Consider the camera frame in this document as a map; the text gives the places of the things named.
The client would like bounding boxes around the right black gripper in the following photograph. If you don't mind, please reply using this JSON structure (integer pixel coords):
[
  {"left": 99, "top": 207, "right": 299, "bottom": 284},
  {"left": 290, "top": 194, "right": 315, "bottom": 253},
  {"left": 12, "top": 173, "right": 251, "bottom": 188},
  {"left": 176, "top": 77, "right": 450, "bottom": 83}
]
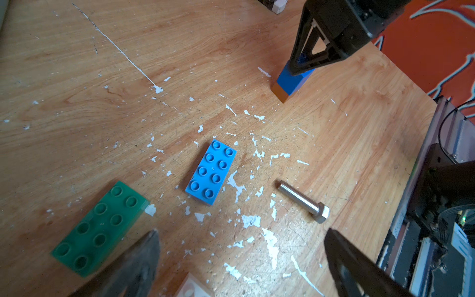
[{"left": 288, "top": 1, "right": 409, "bottom": 75}]

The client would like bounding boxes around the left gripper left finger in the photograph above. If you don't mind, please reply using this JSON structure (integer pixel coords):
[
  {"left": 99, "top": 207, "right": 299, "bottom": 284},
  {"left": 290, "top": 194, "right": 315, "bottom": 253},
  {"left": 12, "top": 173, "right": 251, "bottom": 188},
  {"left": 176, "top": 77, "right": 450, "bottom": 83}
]
[{"left": 71, "top": 229, "right": 161, "bottom": 297}]

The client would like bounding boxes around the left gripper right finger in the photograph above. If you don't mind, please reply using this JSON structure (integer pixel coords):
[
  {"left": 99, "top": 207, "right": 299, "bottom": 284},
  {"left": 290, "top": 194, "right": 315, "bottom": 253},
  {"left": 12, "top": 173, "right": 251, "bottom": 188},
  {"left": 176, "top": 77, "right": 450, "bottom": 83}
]
[{"left": 324, "top": 228, "right": 411, "bottom": 297}]

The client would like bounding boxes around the green 2x4 lego brick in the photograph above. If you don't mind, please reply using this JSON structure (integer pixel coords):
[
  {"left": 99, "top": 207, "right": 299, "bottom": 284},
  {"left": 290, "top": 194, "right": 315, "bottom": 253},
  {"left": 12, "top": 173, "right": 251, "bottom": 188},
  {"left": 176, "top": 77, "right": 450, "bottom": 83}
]
[{"left": 51, "top": 181, "right": 150, "bottom": 277}]

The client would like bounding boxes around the brown 2x2 lego plate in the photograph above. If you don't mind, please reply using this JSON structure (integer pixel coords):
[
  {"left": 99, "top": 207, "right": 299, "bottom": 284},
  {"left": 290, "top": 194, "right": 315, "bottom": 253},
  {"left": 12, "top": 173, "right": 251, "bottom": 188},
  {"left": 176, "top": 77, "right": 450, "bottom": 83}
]
[{"left": 271, "top": 82, "right": 295, "bottom": 103}]

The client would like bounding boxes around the light blue 2x4 lego brick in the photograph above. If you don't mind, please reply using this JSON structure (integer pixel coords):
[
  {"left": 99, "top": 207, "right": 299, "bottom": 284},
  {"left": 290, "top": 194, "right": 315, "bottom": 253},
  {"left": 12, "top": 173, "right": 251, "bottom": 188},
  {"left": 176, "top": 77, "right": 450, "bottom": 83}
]
[{"left": 186, "top": 139, "right": 236, "bottom": 205}]

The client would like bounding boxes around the white 2x2 lego brick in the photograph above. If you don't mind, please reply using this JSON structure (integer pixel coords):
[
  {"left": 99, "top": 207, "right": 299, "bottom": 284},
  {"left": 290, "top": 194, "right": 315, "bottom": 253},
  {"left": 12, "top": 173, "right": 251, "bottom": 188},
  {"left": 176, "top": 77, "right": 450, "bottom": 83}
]
[{"left": 174, "top": 273, "right": 215, "bottom": 297}]

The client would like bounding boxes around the black comb-like tool strip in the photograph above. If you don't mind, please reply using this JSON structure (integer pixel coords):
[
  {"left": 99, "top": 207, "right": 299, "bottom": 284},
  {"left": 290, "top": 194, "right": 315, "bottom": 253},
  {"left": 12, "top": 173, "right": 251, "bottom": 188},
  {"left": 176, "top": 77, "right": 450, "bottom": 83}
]
[{"left": 259, "top": 0, "right": 288, "bottom": 14}]

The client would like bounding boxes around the steel hex bolt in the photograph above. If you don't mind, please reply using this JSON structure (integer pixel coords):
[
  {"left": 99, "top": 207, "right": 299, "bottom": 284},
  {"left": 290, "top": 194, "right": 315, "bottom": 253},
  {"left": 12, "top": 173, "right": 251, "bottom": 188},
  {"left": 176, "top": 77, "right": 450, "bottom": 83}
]
[{"left": 276, "top": 181, "right": 330, "bottom": 224}]

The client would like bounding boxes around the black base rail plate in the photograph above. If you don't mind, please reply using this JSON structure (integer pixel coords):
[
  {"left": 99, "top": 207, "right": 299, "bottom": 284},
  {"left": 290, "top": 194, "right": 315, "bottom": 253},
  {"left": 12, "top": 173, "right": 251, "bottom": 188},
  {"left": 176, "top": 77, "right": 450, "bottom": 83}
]
[{"left": 377, "top": 97, "right": 475, "bottom": 297}]

